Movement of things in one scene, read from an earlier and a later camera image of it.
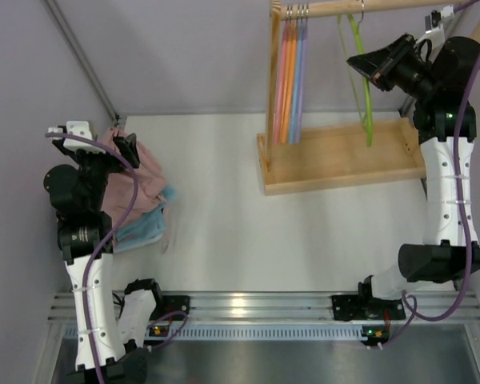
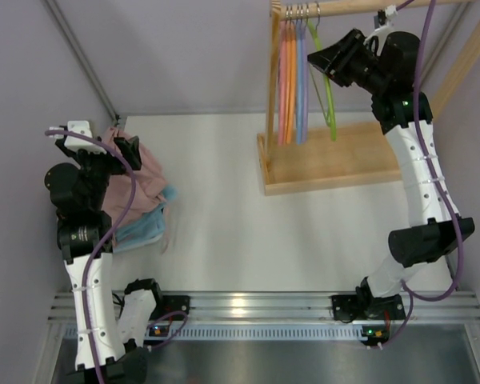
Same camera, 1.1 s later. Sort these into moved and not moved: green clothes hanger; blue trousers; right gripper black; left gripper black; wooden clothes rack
Moved: green clothes hanger; right gripper black
Not moved: blue trousers; left gripper black; wooden clothes rack
